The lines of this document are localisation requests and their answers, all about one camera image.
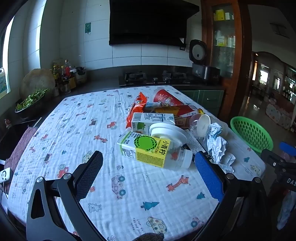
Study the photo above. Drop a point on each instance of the pink towel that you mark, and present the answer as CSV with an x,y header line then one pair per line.
x,y
22,146

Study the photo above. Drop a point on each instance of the clear plastic cup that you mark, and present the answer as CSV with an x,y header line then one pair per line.
x,y
193,126

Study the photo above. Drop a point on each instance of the small white plastic cup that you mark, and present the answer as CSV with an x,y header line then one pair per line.
x,y
204,122

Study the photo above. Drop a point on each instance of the white drink carton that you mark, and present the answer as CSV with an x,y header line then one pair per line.
x,y
152,119

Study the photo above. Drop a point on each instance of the wooden glass door cabinet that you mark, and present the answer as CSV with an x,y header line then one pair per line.
x,y
240,46

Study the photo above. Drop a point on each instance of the person's right hand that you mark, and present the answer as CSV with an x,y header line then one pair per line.
x,y
286,209

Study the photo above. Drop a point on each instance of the red snack box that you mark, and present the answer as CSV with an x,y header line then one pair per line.
x,y
182,121

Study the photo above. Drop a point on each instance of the red gold snack tube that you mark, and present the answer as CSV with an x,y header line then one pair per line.
x,y
175,110

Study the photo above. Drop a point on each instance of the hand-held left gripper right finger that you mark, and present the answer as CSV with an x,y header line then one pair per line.
x,y
209,177

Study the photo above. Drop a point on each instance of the bowl of green vegetables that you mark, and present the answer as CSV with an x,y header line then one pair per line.
x,y
30,102

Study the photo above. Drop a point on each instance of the window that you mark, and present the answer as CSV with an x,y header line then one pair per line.
x,y
5,58

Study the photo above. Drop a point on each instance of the green kitchen cabinet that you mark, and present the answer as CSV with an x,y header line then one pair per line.
x,y
208,99

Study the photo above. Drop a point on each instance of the clear jar with white cap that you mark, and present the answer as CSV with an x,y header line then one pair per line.
x,y
182,157

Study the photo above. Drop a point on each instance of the green wall sticker hook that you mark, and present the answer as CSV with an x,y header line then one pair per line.
x,y
88,27

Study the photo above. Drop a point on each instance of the crumpled white paper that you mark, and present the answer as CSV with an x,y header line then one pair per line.
x,y
217,143

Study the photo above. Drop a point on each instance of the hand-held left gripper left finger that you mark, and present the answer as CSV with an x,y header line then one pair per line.
x,y
90,172

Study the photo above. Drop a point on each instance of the round wooden cutting board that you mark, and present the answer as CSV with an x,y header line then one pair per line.
x,y
37,81

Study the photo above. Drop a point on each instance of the black range hood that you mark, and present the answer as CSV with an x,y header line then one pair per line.
x,y
148,20

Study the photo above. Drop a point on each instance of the green plastic basket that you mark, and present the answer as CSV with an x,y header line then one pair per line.
x,y
254,134

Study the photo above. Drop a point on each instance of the black rice cooker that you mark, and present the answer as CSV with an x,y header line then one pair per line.
x,y
203,69

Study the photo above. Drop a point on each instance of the pale blue drink carton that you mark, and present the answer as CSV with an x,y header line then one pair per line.
x,y
151,105

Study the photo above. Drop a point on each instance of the red snack packet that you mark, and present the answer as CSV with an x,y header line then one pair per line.
x,y
136,106

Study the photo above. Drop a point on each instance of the black gas stove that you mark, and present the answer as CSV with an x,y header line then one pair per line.
x,y
150,78

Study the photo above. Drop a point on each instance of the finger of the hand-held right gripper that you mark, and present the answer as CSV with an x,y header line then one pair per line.
x,y
288,148
274,161

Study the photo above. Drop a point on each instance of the printed cartoon tablecloth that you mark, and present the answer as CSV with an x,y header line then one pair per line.
x,y
97,120

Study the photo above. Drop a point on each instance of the red cartoon paper cup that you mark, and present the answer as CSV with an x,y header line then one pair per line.
x,y
165,97

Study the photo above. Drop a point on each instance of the group of condiment bottles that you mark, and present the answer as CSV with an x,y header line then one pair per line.
x,y
66,74

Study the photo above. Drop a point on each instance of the small white device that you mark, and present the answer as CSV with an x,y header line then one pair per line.
x,y
4,176

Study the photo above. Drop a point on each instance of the flat printed plastic wrapper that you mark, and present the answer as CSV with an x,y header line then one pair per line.
x,y
194,143

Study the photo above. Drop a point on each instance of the yellow green drink carton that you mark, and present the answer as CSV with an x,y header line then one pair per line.
x,y
143,148

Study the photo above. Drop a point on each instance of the person's left hand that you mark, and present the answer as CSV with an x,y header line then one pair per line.
x,y
150,237

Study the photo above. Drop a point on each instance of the white play fence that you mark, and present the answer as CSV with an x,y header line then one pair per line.
x,y
279,115

